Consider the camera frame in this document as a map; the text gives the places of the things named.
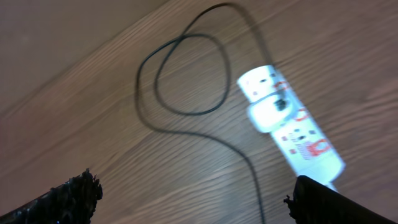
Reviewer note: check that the white USB wall charger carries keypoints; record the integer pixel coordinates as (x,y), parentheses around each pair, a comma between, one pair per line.
(270,112)

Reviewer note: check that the white power strip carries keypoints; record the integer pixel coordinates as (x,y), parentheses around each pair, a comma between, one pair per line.
(302,142)

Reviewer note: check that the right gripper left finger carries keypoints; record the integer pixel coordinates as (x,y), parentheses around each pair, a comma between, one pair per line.
(73,202)

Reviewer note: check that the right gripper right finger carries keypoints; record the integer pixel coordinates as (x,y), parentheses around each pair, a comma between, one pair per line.
(314,203)

